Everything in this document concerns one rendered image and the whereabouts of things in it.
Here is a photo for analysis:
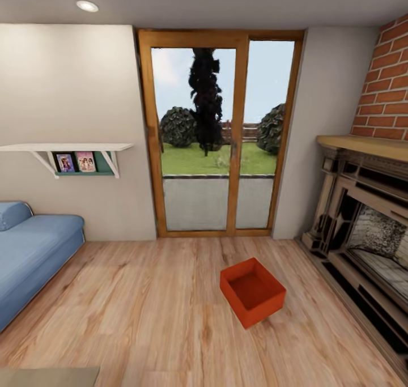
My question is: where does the storage box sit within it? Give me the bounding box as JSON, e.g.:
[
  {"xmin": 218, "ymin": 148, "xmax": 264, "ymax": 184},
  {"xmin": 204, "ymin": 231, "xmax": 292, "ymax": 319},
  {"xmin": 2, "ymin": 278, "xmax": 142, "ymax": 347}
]
[{"xmin": 220, "ymin": 258, "xmax": 286, "ymax": 330}]

